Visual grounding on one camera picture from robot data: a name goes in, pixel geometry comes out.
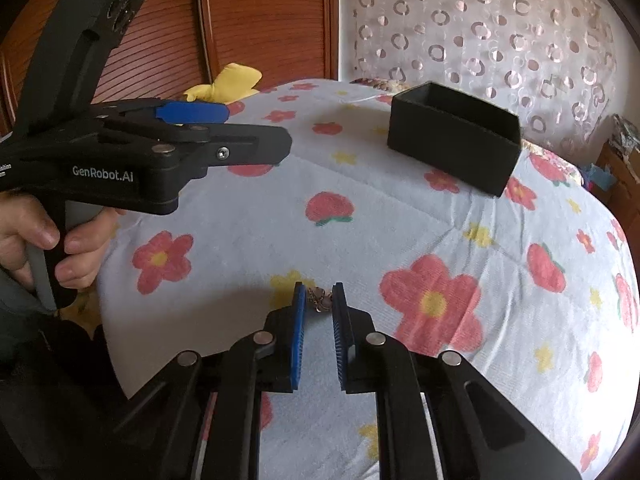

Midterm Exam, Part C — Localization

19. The small gold pendant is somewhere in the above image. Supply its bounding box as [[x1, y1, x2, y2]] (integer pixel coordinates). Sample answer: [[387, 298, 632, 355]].
[[307, 286, 333, 313]]

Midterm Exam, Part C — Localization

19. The black jewelry box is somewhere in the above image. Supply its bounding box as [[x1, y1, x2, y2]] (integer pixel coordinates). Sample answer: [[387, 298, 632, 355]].
[[387, 81, 522, 196]]

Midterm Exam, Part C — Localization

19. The person's left hand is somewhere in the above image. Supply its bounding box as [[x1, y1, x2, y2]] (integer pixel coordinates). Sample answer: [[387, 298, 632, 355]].
[[0, 192, 126, 291]]

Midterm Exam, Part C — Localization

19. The floral strawberry bed sheet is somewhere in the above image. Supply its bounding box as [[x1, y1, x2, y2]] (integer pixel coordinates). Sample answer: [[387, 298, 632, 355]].
[[98, 80, 639, 479]]

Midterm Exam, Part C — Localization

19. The wooden sideboard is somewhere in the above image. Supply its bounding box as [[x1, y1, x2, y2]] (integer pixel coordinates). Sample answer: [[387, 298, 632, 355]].
[[591, 142, 639, 230]]

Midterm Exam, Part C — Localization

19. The circle patterned sheer curtain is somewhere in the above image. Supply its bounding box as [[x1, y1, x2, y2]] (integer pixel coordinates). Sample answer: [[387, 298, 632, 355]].
[[349, 0, 617, 160]]

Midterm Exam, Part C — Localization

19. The wooden wardrobe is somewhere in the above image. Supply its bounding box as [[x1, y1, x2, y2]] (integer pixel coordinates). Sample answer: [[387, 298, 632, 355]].
[[0, 0, 342, 134]]

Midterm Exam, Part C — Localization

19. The yellow striped plush toy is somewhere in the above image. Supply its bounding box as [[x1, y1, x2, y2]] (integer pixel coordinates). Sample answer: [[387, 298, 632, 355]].
[[183, 63, 262, 105]]

